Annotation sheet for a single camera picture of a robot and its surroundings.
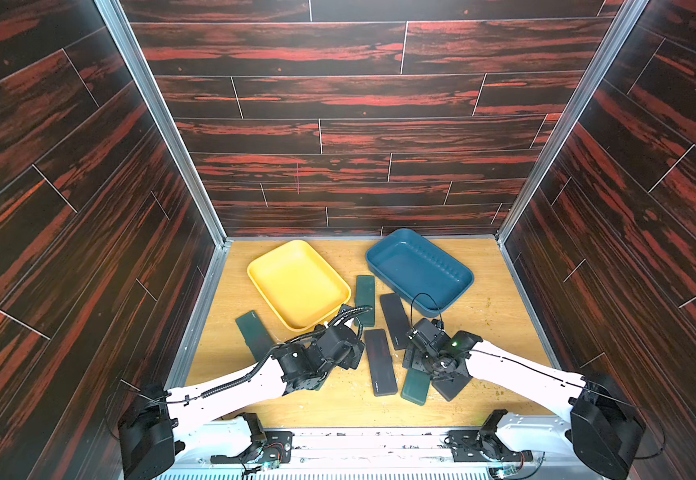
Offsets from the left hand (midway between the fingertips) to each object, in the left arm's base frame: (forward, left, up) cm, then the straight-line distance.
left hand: (350, 339), depth 79 cm
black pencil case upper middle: (+13, -15, -11) cm, 23 cm away
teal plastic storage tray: (+31, -24, -10) cm, 41 cm away
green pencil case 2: (+21, -5, -11) cm, 24 cm away
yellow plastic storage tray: (+26, +18, -14) cm, 34 cm away
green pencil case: (+7, +30, -13) cm, 34 cm away
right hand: (-1, -21, -10) cm, 23 cm away
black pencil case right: (-8, -28, -12) cm, 32 cm away
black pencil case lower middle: (-2, -9, -12) cm, 15 cm away
